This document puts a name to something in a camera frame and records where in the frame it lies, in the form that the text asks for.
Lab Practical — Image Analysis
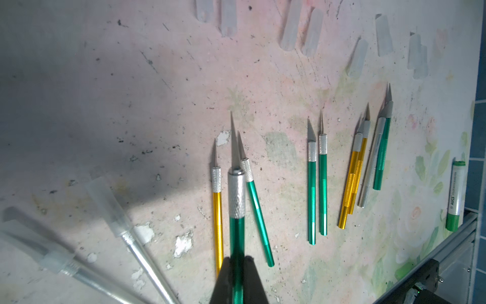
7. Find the silver carving knife leftmost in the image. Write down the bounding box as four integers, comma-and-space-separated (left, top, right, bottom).
1, 220, 144, 303

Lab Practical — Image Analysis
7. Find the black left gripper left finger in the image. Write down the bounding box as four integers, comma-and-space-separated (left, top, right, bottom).
209, 257, 233, 304

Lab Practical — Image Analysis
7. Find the gold carving knife long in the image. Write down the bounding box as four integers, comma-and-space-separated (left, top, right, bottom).
211, 140, 224, 277

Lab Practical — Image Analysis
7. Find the aluminium front rail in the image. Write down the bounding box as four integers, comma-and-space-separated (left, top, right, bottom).
376, 210, 480, 303

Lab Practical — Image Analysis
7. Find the silver carving knife capped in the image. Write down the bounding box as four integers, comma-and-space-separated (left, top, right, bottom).
358, 101, 387, 208

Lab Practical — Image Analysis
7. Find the silver carving knife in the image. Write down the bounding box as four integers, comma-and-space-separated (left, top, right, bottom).
1, 220, 144, 303
86, 177, 180, 303

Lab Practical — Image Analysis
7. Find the green carving knife capped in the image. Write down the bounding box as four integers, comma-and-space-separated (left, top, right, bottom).
307, 119, 318, 245

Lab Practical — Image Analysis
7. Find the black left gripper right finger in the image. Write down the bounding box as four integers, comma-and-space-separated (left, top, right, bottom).
243, 256, 269, 304

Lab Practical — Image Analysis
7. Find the green white marker pen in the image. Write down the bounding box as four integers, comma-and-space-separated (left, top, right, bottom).
445, 160, 466, 232

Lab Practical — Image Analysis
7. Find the clear protective knife cap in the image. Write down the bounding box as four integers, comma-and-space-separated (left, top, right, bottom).
280, 0, 302, 51

